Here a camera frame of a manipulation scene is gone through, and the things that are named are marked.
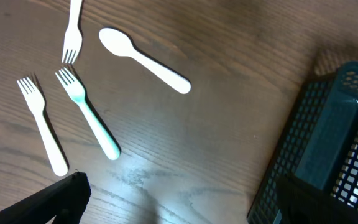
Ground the dark green plastic basket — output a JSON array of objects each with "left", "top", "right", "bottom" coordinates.
[{"left": 247, "top": 62, "right": 358, "bottom": 223}]

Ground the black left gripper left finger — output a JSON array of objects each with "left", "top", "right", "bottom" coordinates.
[{"left": 0, "top": 172, "right": 91, "bottom": 224}]

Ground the thick white plastic spoon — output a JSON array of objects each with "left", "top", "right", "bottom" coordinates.
[{"left": 99, "top": 27, "right": 191, "bottom": 94}]

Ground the white green-tinted plastic fork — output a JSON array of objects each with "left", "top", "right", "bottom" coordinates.
[{"left": 55, "top": 68, "right": 121, "bottom": 160}]

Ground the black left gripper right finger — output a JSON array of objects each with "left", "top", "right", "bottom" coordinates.
[{"left": 277, "top": 174, "right": 358, "bottom": 224}]

